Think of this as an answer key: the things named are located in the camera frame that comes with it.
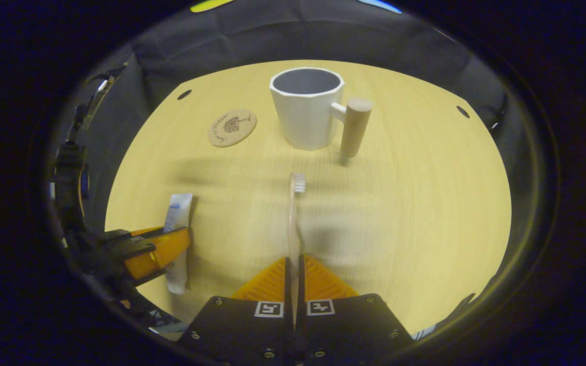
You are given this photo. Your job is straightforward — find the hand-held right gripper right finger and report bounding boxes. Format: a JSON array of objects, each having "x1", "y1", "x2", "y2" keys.
[{"x1": 295, "y1": 253, "x2": 415, "y2": 366}]

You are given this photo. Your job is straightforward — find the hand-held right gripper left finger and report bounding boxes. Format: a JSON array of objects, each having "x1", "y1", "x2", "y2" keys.
[{"x1": 178, "y1": 256, "x2": 293, "y2": 366}]

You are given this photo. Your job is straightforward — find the white toothpaste tube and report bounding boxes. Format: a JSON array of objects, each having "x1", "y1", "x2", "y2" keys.
[{"x1": 163, "y1": 193, "x2": 193, "y2": 295}]

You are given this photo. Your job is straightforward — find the beige toothbrush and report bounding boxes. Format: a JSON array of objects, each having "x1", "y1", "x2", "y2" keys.
[{"x1": 288, "y1": 172, "x2": 307, "y2": 326}]

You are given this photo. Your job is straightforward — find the round cork coaster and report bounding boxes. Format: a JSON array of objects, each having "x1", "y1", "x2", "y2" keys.
[{"x1": 207, "y1": 108, "x2": 258, "y2": 148}]

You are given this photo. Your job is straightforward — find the white cup with wooden handle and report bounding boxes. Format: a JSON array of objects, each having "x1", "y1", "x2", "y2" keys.
[{"x1": 269, "y1": 67, "x2": 373, "y2": 159}]

